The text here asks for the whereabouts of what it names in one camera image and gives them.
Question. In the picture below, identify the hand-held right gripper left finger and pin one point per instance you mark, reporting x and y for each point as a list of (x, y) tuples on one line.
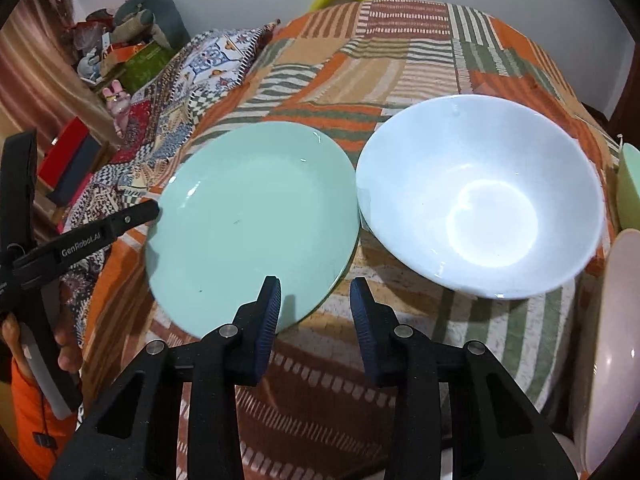
[(270, 325)]

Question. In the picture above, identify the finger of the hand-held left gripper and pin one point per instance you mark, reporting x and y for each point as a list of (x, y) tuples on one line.
[(95, 240)]

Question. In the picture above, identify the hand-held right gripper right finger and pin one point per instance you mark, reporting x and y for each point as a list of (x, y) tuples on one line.
[(362, 330)]

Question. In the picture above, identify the green plate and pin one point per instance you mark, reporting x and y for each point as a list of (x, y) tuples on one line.
[(250, 210)]

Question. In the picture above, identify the green bowl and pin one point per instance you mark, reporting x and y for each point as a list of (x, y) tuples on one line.
[(631, 185)]

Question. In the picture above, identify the person's left forearm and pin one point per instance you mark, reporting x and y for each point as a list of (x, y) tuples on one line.
[(35, 420)]

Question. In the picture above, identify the person's left hand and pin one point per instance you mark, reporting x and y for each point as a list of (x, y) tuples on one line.
[(67, 352)]

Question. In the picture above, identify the red box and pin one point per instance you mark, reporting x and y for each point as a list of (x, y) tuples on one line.
[(62, 152)]

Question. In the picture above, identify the dark blue box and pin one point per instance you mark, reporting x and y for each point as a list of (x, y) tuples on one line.
[(80, 170)]

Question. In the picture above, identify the brown striped curtain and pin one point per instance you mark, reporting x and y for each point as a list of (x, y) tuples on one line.
[(30, 70)]

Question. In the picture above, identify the pink bunny toy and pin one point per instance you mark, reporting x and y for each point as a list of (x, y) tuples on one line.
[(119, 102)]

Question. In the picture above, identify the patterned floral pillow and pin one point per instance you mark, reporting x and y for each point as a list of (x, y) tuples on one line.
[(165, 105)]

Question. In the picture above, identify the green box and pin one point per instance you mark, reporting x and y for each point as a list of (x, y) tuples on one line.
[(145, 65)]

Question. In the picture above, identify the white bowl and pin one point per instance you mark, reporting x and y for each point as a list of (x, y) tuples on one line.
[(475, 185)]

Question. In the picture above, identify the grey plush toy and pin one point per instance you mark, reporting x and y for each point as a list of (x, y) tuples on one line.
[(160, 10)]

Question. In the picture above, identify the pink plate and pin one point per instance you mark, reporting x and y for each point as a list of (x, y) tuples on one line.
[(615, 340)]

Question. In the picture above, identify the orange striped patchwork blanket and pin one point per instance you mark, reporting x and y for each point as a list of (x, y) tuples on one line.
[(400, 60)]

